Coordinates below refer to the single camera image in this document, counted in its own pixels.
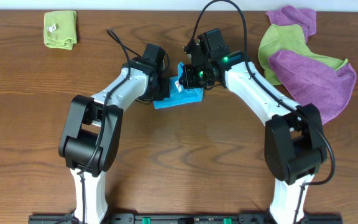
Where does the upper purple cloth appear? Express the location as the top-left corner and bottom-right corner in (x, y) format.
(266, 5), (317, 42)

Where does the folded green cloth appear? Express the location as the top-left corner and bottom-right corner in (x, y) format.
(44, 11), (77, 50)

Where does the crumpled green cloth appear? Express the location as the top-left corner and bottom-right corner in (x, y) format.
(258, 24), (348, 85)

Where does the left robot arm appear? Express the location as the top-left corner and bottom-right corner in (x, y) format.
(58, 62), (169, 223)

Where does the blue microfiber cloth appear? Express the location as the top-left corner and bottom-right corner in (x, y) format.
(154, 62), (204, 109)

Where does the large purple cloth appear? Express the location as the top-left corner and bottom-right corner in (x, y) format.
(268, 50), (357, 124)

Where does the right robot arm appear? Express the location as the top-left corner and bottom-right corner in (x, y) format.
(179, 41), (328, 223)

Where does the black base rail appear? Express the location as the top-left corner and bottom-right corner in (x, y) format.
(28, 212), (343, 224)

